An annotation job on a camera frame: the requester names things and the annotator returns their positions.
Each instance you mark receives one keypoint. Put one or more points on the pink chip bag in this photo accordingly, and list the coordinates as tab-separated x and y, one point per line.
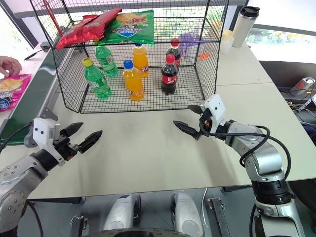
12	91

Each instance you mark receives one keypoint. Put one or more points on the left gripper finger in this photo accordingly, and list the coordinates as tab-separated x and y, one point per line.
72	128
91	140

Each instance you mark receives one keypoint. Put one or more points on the purple plastic object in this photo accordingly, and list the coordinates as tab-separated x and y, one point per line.
187	40

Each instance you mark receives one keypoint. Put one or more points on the grey device red display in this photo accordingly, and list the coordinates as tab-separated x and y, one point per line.
302	85

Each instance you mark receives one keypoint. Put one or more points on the black table leg bracket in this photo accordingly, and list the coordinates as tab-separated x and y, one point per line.
219	217
77	225

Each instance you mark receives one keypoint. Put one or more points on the person's bare hand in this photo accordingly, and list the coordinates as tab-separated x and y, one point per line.
10	64

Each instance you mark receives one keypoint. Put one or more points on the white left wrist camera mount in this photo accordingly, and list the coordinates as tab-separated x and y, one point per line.
42	130

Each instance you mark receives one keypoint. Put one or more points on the green soda bottle yellow cap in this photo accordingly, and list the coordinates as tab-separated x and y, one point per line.
97	81

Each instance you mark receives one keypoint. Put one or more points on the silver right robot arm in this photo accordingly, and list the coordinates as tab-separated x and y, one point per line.
266	158

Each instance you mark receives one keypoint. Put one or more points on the red chip bag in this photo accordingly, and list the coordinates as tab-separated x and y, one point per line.
84	29

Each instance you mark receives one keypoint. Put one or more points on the silver rounded robot leg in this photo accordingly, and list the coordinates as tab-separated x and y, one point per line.
187	214
121	212

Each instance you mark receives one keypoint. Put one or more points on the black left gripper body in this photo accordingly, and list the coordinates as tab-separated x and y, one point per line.
63	146

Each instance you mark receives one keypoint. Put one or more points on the silver metal bracket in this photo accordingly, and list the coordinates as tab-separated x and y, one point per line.
307	102

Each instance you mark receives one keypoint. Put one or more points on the orange soda bottle blue cap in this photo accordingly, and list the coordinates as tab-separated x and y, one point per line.
133	84
140	59

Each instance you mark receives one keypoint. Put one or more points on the pale yellow cup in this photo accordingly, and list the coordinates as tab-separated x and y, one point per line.
226	42

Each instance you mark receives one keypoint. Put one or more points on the cola bottle red cap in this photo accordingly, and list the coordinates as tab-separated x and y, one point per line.
175	53
169	79

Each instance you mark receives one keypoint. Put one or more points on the small orange object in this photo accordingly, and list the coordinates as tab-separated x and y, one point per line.
205	56

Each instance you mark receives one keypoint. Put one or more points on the red pole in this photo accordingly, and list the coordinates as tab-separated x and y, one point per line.
52	17

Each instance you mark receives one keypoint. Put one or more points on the green chip bag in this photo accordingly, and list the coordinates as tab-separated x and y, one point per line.
130	29

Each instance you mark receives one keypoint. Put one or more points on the white tumbler black lid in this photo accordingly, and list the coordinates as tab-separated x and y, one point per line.
243	29

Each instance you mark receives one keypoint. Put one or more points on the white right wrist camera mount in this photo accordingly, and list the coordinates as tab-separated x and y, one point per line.
216	105

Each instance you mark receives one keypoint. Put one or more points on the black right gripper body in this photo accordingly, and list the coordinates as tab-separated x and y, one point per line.
205	124

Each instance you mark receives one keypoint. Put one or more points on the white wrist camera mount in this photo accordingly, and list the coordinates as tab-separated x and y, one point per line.
42	130
216	105

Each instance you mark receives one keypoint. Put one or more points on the green conveyor belt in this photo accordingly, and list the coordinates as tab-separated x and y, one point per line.
32	93

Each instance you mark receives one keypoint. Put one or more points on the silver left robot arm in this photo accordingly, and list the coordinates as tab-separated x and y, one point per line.
17	177

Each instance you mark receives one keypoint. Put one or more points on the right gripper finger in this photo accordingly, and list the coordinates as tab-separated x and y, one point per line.
188	130
197	109

